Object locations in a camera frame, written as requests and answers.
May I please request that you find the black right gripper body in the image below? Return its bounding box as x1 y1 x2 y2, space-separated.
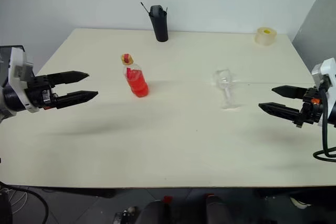
293 87 326 128

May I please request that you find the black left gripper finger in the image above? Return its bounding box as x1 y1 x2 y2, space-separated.
55 90 99 110
49 70 90 87

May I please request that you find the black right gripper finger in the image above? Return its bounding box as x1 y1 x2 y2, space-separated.
271 85 307 101
258 101 302 123

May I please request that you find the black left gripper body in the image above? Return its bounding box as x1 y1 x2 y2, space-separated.
25 74 58 111

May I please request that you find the red liquid plastic bottle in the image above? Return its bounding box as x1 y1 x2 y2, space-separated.
120 54 150 99

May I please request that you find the clear wine glass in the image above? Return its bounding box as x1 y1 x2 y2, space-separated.
212 68 244 110

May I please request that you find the translucent tape roll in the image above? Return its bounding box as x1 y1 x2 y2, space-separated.
254 26 278 47

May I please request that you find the small white object under table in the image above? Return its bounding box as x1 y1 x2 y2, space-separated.
290 197 308 209

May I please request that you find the thin black stick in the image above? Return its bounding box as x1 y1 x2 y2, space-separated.
140 1 151 15

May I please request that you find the black tapered holder cup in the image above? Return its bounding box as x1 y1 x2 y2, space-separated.
148 8 169 43

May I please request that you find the black rounded object in cup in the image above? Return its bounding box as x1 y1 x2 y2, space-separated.
149 4 164 17

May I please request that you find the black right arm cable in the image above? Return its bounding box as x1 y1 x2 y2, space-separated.
312 77 336 162

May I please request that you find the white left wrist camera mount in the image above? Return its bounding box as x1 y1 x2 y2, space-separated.
7 46 40 114

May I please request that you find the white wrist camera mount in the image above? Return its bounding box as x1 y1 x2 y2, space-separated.
7 46 40 114
311 57 336 128

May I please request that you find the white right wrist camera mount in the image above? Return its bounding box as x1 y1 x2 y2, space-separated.
311 57 336 128

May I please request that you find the black floor cable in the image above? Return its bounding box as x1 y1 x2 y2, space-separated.
0 181 50 224

